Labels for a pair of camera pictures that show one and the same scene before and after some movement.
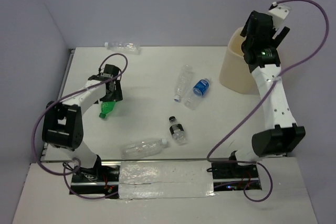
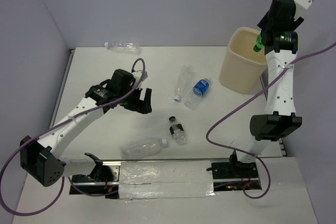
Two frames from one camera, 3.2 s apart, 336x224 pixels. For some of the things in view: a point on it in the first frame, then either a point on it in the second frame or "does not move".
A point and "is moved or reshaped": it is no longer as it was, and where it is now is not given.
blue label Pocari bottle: [200, 88] does not move
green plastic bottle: [106, 107] is moved or reshaped
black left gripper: [117, 95] -> [146, 105]
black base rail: [227, 176] does not move
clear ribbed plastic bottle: [184, 82] does not move
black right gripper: [275, 42] -> [294, 24]
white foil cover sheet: [165, 179] does not move
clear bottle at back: [124, 47] does not move
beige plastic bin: [234, 72] does not move
